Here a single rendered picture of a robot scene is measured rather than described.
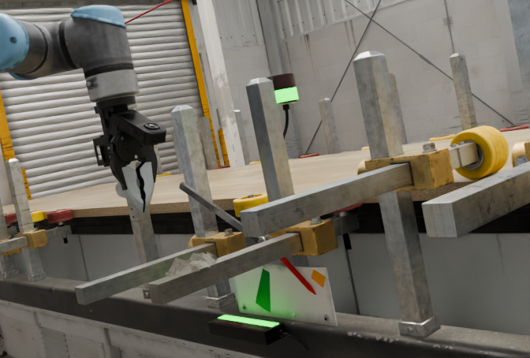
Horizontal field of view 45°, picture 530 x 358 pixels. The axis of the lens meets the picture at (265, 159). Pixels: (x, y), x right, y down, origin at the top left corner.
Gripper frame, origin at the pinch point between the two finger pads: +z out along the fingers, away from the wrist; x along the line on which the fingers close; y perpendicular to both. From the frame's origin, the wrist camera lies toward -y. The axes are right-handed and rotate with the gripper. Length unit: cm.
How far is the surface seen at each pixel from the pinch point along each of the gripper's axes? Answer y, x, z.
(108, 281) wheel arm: 1.2, 9.3, 11.3
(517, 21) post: -68, -14, -16
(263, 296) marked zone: -11.1, -14.2, 21.2
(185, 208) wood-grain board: 33.5, -31.9, 6.9
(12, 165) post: 104, -19, -13
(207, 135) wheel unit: 144, -129, -10
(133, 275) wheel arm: 1.1, 4.3, 11.9
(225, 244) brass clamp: -2.8, -14.5, 11.2
